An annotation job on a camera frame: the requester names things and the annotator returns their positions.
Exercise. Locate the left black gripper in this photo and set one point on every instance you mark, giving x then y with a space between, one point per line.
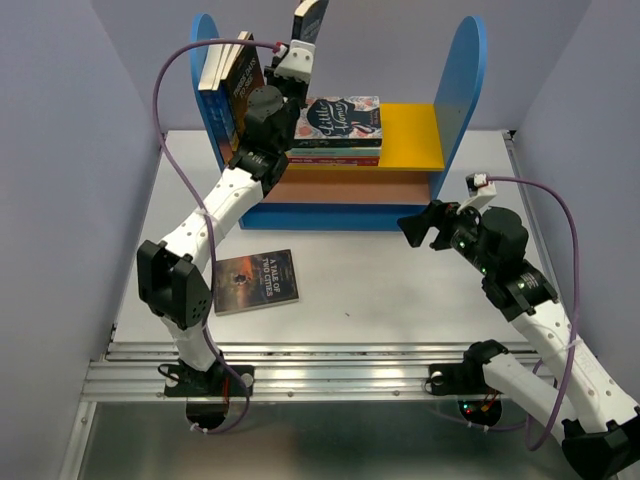
300 87

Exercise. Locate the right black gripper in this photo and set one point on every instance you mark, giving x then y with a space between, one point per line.
442 214

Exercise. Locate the Three Days To See book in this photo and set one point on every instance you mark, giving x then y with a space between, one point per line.
245 75

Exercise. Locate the Jane Eyre blue book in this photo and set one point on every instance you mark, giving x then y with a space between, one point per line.
215 100

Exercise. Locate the Nineteen Eighty-Four blue book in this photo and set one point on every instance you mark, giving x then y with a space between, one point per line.
308 18

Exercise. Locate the dark brown book underneath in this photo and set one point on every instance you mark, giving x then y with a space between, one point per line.
254 281

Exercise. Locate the Animal Farm book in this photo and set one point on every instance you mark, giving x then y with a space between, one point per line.
225 85

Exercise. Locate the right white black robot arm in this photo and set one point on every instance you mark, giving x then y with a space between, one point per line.
593 419

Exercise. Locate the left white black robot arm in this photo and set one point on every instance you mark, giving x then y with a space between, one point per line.
169 272

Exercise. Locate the red spine book in stack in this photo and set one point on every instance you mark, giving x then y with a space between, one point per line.
336 161

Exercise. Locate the green spine book in stack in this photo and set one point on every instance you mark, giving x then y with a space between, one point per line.
335 152

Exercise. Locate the Little Women floral book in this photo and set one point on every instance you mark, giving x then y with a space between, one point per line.
340 122

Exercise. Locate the blue yellow wooden bookshelf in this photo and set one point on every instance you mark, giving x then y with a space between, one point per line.
419 143

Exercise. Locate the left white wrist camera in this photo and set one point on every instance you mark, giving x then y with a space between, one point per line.
294 61

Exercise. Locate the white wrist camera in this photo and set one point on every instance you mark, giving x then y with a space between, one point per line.
294 61
481 191

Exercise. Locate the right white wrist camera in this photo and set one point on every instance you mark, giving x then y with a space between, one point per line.
481 191

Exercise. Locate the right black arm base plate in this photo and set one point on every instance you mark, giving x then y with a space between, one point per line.
468 378

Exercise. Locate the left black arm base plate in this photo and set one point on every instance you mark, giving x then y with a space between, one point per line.
182 381

